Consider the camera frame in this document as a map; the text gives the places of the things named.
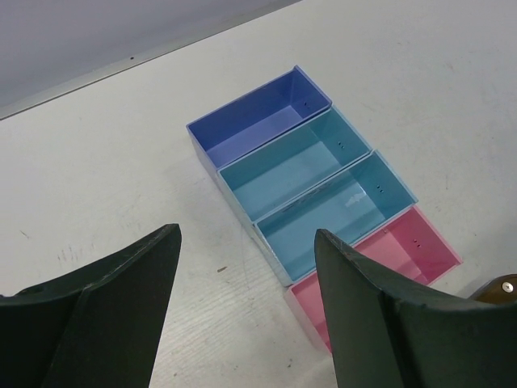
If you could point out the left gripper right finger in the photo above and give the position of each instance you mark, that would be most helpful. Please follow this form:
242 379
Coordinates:
387 330

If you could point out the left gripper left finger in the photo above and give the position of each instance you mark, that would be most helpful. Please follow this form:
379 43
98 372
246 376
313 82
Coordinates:
97 326

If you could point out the light blue toothbrush bin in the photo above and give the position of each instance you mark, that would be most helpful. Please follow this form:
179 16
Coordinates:
352 204

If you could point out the light blue toothpaste bin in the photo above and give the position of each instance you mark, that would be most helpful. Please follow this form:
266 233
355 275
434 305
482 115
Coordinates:
291 164

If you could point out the pink bin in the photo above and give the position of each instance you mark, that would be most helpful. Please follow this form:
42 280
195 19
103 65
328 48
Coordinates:
409 245

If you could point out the dark blue bin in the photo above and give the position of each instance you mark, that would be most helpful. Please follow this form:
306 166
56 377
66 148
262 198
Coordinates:
257 117

